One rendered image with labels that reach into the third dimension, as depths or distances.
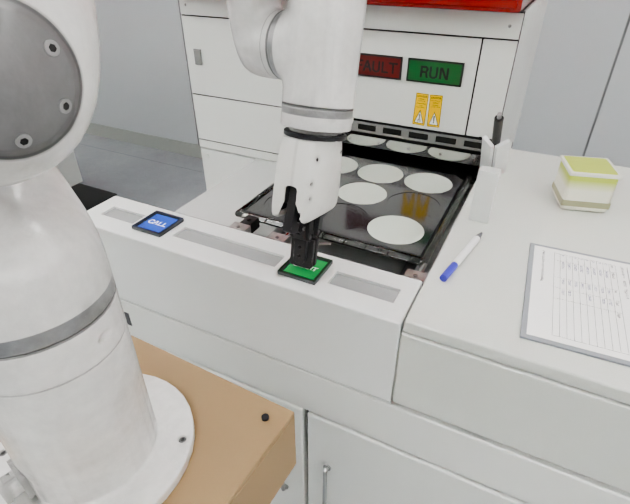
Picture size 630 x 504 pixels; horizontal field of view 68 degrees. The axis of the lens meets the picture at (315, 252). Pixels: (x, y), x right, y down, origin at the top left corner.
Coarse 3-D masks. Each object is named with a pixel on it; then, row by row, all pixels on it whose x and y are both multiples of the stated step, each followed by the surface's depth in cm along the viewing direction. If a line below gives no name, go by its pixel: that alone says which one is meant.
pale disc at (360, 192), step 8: (352, 184) 99; (360, 184) 99; (368, 184) 99; (344, 192) 96; (352, 192) 96; (360, 192) 96; (368, 192) 96; (376, 192) 96; (384, 192) 96; (352, 200) 93; (360, 200) 93; (368, 200) 93; (376, 200) 93
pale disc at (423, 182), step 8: (408, 176) 103; (416, 176) 103; (424, 176) 103; (432, 176) 103; (440, 176) 103; (408, 184) 99; (416, 184) 99; (424, 184) 99; (432, 184) 99; (440, 184) 99; (448, 184) 99; (424, 192) 96; (432, 192) 96; (440, 192) 96
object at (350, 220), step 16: (368, 160) 110; (352, 176) 103; (448, 176) 103; (272, 192) 96; (400, 192) 96; (416, 192) 96; (448, 192) 96; (256, 208) 90; (336, 208) 91; (352, 208) 91; (368, 208) 90; (384, 208) 90; (400, 208) 91; (416, 208) 91; (432, 208) 91; (336, 224) 86; (352, 224) 86; (432, 224) 85; (368, 240) 81
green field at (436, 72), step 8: (416, 64) 99; (424, 64) 98; (432, 64) 98; (440, 64) 97; (448, 64) 96; (456, 64) 96; (416, 72) 100; (424, 72) 99; (432, 72) 99; (440, 72) 98; (448, 72) 97; (456, 72) 96; (424, 80) 100; (432, 80) 99; (440, 80) 99; (448, 80) 98; (456, 80) 97
